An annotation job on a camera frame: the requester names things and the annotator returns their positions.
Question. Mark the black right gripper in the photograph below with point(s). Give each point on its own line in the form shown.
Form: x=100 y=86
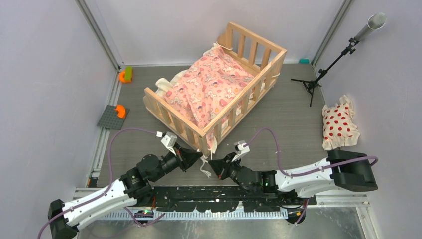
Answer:
x=222 y=166

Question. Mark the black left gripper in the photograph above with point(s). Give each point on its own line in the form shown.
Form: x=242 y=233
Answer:
x=185 y=157

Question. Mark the pink unicorn print cushion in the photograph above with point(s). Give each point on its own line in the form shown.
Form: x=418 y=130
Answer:
x=201 y=92

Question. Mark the wooden slatted pet bed frame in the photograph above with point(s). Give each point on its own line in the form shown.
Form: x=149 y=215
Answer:
x=259 y=56

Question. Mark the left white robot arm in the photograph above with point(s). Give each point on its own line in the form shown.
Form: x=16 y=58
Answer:
x=66 y=219

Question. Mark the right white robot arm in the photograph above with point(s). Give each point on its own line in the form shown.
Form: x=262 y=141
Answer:
x=347 y=170

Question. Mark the orange arch toy block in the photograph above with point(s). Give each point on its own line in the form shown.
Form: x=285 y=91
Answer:
x=121 y=111

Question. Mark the grey building block plate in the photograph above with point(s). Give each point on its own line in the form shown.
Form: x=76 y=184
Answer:
x=109 y=119

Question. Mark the orange and green toy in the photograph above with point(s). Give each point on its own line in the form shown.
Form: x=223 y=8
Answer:
x=126 y=75

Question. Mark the white strawberry print pillow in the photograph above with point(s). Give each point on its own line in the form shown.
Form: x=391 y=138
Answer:
x=338 y=127

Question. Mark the small teal block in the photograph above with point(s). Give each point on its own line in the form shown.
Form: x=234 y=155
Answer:
x=304 y=61

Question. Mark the microphone on black stand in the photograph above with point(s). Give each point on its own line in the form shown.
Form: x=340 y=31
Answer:
x=374 y=22

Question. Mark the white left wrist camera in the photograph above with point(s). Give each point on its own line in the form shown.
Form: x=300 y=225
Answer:
x=168 y=140

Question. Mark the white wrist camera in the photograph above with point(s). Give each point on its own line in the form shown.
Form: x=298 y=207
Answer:
x=241 y=149
x=168 y=140

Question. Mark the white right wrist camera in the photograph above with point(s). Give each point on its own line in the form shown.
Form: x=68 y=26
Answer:
x=241 y=149

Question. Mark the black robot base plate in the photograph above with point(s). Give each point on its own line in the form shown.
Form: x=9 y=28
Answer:
x=216 y=199

